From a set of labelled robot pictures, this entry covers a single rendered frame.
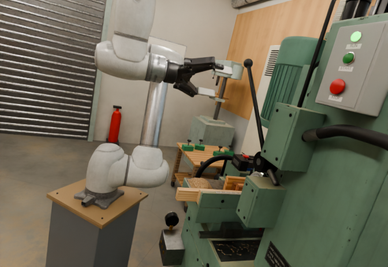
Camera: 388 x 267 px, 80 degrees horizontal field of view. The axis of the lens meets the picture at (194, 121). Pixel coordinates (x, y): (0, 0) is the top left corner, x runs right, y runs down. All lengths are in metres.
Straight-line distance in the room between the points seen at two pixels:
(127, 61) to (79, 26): 2.90
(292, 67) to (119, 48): 0.53
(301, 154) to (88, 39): 3.29
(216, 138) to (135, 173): 2.16
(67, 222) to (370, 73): 1.25
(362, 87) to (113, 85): 3.39
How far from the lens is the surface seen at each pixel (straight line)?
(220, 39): 4.09
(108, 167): 1.17
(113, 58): 0.72
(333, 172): 0.60
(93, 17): 3.62
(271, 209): 0.69
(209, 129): 3.11
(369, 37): 0.53
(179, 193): 0.81
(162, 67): 0.74
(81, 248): 1.31
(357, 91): 0.51
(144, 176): 1.19
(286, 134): 0.58
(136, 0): 0.72
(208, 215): 0.85
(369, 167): 0.55
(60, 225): 1.36
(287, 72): 0.81
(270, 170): 0.69
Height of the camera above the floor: 1.32
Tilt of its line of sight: 12 degrees down
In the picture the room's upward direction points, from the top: 13 degrees clockwise
